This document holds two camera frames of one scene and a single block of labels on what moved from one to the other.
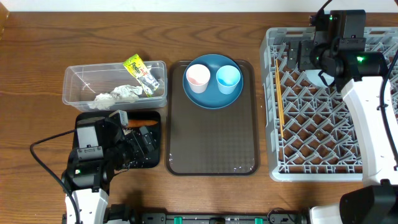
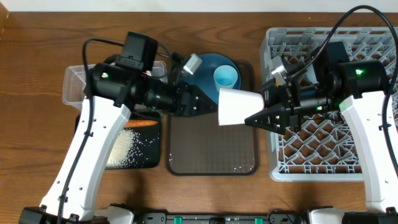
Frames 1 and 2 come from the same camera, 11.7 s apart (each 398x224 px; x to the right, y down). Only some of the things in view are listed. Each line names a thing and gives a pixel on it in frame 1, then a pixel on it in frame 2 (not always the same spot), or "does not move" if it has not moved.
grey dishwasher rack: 322,141 does not move
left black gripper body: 132,150 -> 181,89
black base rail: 123,213 does not move
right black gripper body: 305,47 -> 289,96
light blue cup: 227,77 does not move
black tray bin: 152,160 does not move
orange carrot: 139,122 does not move
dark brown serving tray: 201,142 does not move
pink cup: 198,76 -> 234,106
